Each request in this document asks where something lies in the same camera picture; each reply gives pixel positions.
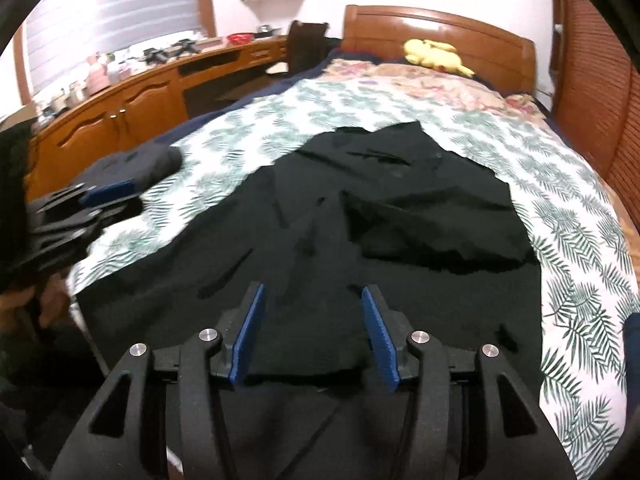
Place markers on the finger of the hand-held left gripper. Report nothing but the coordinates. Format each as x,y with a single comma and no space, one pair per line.
107,194
90,225

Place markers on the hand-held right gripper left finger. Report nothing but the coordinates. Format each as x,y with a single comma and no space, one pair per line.
247,335

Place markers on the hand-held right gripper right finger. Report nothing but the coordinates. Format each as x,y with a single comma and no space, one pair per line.
380,340

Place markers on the black double-breasted coat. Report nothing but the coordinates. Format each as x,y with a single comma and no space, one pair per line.
350,240

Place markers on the person's left hand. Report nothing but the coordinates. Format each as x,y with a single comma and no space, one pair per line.
52,305

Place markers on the folded dark grey garment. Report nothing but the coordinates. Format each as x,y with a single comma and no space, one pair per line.
135,165

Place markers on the wooden desk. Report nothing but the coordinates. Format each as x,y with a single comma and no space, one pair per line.
140,105

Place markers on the black grippers on desk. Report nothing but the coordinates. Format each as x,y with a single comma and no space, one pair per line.
170,50

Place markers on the navy bed sheet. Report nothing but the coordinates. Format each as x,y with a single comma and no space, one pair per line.
240,105

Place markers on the grey window blind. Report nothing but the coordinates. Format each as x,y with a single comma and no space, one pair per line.
110,10

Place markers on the red basket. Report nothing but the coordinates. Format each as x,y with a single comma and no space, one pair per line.
240,38

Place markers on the leaf print blanket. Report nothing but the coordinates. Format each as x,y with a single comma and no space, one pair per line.
550,220

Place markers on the dark wooden chair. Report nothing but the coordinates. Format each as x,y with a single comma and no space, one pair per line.
306,47

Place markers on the folded navy blue garment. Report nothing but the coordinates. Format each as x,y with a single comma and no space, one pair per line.
634,360

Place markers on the floral pillow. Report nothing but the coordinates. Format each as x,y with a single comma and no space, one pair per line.
425,85

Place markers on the yellow plush toy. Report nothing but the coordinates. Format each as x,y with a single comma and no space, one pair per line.
437,56

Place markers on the wooden louvered wardrobe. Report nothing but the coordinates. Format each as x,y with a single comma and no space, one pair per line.
595,75

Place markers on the wooden bed frame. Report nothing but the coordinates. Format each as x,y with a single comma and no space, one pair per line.
440,25

